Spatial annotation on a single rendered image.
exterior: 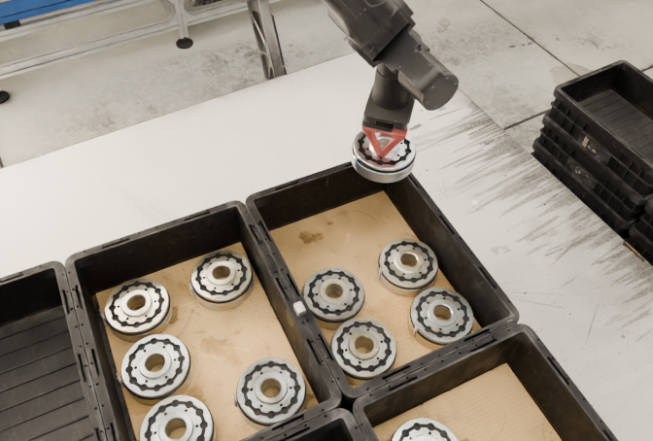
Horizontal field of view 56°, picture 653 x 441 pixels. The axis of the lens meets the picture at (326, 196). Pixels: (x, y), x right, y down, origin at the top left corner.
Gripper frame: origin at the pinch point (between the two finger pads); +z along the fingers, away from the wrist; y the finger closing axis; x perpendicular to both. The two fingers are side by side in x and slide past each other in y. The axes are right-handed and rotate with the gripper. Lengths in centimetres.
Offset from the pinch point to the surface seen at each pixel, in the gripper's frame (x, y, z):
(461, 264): -16.5, -9.2, 15.1
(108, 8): 133, 126, 78
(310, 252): 9.4, -8.7, 22.3
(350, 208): 4.7, 3.2, 22.1
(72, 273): 42, -29, 13
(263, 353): 11.3, -29.7, 22.4
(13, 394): 45, -46, 23
